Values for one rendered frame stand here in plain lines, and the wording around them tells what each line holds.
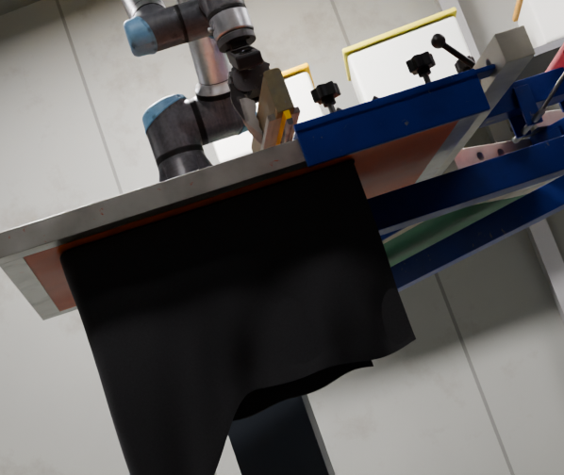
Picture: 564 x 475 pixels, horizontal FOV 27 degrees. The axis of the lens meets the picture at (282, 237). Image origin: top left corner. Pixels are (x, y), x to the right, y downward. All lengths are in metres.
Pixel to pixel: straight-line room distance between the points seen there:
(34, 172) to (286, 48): 1.29
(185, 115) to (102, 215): 1.02
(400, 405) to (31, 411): 1.63
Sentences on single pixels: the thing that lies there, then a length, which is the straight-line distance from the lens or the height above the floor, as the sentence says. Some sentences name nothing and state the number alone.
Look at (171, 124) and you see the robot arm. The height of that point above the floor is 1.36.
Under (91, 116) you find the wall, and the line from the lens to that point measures 5.48.
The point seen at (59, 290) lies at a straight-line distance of 2.10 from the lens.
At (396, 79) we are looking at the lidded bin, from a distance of 4.63.
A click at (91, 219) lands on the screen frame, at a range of 1.75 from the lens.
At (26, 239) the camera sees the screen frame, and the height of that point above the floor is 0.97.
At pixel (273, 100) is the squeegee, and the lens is 1.90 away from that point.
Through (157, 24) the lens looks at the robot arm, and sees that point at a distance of 2.26.
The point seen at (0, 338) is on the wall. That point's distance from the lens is 5.44.
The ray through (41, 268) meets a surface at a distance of 1.89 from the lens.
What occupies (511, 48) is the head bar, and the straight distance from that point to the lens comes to 1.84.
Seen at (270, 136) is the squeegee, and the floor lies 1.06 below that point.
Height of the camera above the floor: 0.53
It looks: 11 degrees up
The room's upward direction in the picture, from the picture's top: 20 degrees counter-clockwise
